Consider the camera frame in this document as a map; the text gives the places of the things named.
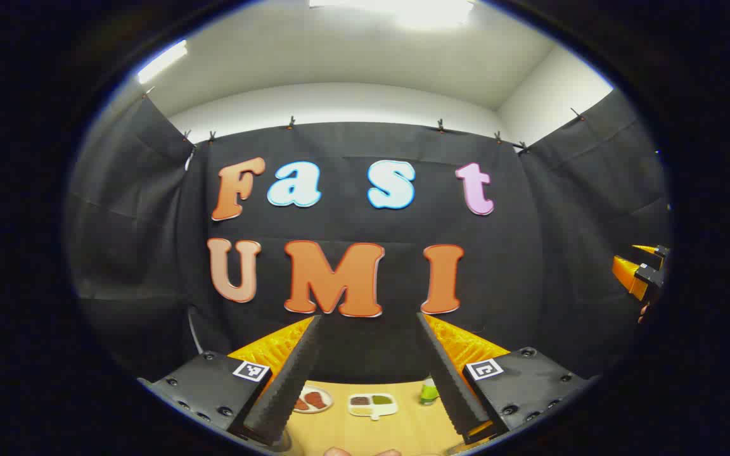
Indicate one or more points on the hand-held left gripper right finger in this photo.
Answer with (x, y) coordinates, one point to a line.
(450, 386)

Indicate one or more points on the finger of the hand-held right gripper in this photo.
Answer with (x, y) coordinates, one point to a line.
(650, 250)
(628, 272)

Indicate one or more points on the white divided tray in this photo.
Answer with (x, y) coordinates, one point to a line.
(372, 415)

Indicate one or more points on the green beans heap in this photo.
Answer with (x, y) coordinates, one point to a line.
(383, 400)

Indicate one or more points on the red meat piece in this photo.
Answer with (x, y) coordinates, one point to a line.
(302, 404)
(315, 399)

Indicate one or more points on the ceiling light panel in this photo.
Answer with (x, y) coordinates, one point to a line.
(403, 7)
(162, 61)

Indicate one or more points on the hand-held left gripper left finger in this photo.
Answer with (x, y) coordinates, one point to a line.
(289, 386)

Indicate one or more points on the green drink bottle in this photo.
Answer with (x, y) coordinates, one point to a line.
(429, 394)

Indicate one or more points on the red beans heap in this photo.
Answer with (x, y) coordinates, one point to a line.
(360, 401)

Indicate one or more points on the round white plate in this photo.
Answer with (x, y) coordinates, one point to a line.
(324, 408)

